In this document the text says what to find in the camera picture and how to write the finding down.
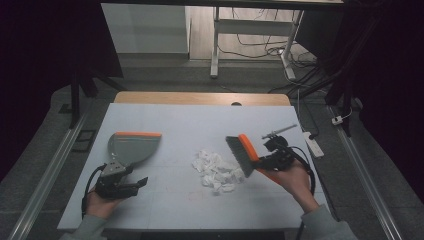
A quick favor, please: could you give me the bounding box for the aluminium rail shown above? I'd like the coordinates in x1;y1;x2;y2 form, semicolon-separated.
328;105;404;240
7;112;90;240

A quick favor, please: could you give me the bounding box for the white board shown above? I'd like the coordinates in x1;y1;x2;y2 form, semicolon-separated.
57;102;329;232

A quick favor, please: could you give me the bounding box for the orange and grey hand brush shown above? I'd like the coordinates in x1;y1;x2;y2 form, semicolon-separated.
225;133;283;185

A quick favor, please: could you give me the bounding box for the white cabinet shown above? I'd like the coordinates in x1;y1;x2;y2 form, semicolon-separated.
100;3;192;55

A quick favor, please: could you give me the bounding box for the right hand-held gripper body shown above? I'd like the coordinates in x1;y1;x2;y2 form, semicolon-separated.
261;124;298;172

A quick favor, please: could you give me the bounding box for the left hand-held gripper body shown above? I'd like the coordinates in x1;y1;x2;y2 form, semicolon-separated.
94;160;138;201

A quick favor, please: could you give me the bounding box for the grey dustpan with orange edge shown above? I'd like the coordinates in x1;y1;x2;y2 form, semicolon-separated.
107;131;163;168

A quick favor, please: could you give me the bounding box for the white power strip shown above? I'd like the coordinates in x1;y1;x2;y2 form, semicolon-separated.
302;131;325;158

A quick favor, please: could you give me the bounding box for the white desk frame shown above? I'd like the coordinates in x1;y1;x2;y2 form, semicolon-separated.
209;6;304;81

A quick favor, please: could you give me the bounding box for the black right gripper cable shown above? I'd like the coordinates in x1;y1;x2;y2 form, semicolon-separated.
285;145;317;240

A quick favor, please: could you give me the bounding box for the black floor bracket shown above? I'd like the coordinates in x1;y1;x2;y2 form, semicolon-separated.
72;129;98;154

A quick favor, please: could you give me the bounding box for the wooden table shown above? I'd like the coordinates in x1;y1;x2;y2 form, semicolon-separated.
114;91;292;107

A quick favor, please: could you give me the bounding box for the person's left hand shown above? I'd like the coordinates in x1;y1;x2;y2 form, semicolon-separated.
84;191;128;221

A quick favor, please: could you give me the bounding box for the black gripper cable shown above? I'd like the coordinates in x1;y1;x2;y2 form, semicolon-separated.
285;145;317;240
81;163;108;219

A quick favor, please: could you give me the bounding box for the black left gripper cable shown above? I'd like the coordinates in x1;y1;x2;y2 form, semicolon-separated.
81;163;108;219

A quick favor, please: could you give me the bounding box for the dark curtain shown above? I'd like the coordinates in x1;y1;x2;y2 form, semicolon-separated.
0;0;124;183
296;0;424;201

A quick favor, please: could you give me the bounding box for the pile of white paper scraps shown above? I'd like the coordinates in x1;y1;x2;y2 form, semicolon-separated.
192;149;246;197

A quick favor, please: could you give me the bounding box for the person's right hand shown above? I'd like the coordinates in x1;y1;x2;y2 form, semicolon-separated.
265;159;320;215

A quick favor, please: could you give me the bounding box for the black metal stand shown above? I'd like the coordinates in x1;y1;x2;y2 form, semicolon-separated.
59;64;128;130
293;14;383;138

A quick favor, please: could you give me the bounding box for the tangle of floor cables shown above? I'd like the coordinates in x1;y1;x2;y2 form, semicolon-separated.
218;8;319;95

